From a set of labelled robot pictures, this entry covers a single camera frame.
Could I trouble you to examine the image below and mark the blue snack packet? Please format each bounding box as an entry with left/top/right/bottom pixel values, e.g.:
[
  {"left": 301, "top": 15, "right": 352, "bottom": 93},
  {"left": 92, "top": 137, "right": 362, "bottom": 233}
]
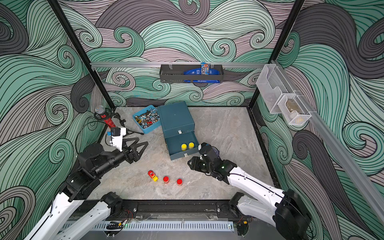
[{"left": 184, "top": 63, "right": 220, "bottom": 83}]

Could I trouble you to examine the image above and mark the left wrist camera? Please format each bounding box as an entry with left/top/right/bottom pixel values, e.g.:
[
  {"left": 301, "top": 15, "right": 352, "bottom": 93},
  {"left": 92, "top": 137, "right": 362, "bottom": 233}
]
[{"left": 111, "top": 127, "right": 127, "bottom": 152}]

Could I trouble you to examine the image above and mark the clear large wall bin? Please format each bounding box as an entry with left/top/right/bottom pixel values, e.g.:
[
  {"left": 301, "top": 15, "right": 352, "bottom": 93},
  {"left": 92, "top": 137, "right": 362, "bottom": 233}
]
[{"left": 257, "top": 64, "right": 294, "bottom": 114}]

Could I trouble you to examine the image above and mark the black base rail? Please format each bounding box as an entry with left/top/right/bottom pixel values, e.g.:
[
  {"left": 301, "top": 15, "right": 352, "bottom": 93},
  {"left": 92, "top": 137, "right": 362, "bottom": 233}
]
[{"left": 111, "top": 193, "right": 245, "bottom": 219}]

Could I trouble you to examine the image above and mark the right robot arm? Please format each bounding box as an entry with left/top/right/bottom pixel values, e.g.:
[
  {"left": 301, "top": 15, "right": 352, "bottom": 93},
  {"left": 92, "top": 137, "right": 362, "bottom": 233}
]
[{"left": 188, "top": 143, "right": 313, "bottom": 240}]

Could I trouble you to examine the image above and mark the clear small wall bin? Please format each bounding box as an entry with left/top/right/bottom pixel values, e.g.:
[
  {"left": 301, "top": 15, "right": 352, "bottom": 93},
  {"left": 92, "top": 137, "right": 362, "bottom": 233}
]
[{"left": 278, "top": 94, "right": 311, "bottom": 126}]

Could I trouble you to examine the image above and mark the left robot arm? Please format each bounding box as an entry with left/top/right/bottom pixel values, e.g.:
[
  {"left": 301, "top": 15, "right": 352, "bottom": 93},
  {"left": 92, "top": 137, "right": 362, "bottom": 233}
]
[{"left": 26, "top": 138, "right": 149, "bottom": 240}]

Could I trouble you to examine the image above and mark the teal drawer cabinet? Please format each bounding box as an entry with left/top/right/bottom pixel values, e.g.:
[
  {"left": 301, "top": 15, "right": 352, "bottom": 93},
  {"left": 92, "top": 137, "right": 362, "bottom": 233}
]
[{"left": 158, "top": 102, "right": 199, "bottom": 161}]

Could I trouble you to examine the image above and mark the black wall basket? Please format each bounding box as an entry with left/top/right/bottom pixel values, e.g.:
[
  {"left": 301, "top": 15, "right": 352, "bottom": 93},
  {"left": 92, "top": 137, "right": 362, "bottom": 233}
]
[{"left": 160, "top": 64, "right": 225, "bottom": 83}]

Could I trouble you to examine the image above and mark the white perforated cable duct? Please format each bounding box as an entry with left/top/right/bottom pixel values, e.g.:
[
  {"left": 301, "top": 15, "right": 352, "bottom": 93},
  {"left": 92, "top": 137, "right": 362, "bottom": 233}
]
[{"left": 64, "top": 220, "right": 235, "bottom": 232}]

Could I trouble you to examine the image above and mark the blue tray of trinkets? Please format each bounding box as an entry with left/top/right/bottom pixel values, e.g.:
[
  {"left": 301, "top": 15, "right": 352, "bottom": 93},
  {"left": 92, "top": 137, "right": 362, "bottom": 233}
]
[{"left": 133, "top": 105, "right": 161, "bottom": 134}]

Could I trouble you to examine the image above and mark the red yellow toy bulldozer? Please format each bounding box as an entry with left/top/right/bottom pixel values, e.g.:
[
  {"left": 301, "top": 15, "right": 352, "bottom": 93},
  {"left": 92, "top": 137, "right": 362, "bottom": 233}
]
[{"left": 148, "top": 170, "right": 159, "bottom": 182}]

